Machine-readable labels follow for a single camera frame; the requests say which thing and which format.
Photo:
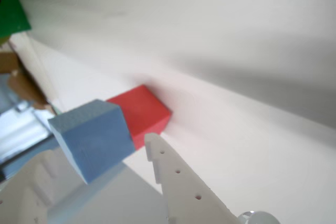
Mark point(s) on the silver metal frame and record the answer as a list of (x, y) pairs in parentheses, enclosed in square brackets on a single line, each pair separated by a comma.
[(21, 127)]

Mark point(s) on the red foam cube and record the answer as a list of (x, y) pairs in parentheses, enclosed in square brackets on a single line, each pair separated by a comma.
[(147, 113)]

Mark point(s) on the brown cardboard piece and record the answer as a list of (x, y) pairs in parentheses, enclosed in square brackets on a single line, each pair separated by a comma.
[(23, 85)]

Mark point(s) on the bright green panel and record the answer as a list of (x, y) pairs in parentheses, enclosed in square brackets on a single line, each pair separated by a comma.
[(13, 14)]

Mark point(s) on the blue foam cube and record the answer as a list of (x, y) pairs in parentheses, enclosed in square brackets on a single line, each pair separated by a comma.
[(92, 137)]

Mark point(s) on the ridged translucent gripper finger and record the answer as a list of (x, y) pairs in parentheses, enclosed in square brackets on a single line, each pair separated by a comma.
[(23, 197)]

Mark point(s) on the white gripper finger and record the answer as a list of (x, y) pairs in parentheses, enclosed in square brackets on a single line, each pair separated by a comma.
[(183, 195)]

